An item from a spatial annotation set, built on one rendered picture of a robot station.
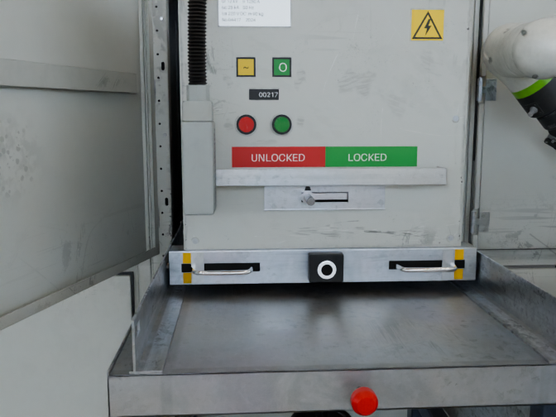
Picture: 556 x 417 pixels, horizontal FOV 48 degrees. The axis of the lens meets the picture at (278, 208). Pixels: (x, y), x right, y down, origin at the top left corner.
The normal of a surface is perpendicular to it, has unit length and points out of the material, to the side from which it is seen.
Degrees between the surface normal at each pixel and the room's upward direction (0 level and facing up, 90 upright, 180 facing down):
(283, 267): 90
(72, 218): 90
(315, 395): 90
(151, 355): 0
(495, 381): 90
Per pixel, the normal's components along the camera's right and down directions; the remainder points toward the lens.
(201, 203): 0.06, 0.15
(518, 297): -1.00, 0.01
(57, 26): 0.96, 0.04
